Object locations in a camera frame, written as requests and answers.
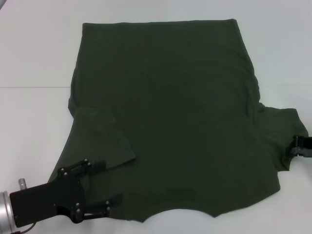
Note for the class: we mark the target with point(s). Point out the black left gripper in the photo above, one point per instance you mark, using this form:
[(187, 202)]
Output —
[(44, 197)]

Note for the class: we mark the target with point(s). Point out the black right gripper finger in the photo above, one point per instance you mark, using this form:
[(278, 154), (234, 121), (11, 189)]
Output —
[(303, 141), (302, 152)]

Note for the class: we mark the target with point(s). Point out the dark green shirt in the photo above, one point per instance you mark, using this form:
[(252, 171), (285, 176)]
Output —
[(170, 109)]

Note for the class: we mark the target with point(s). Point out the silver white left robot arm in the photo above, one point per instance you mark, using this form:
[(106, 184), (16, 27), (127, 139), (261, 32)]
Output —
[(5, 209)]

